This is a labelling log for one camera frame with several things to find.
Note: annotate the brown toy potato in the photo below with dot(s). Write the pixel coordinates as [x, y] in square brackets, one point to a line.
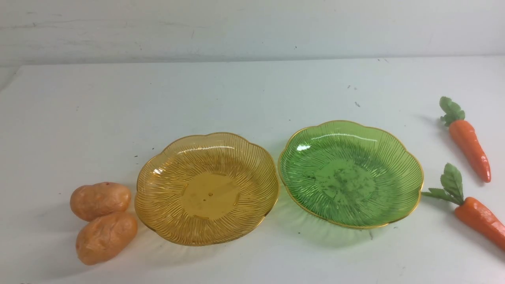
[89, 202]
[105, 237]

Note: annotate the orange toy carrot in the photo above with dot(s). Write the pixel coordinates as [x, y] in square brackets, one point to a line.
[469, 210]
[464, 136]

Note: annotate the amber ribbed plastic plate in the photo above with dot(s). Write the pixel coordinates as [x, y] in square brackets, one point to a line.
[209, 189]

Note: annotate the green ribbed plastic plate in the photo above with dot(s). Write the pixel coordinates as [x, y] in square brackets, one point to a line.
[351, 175]

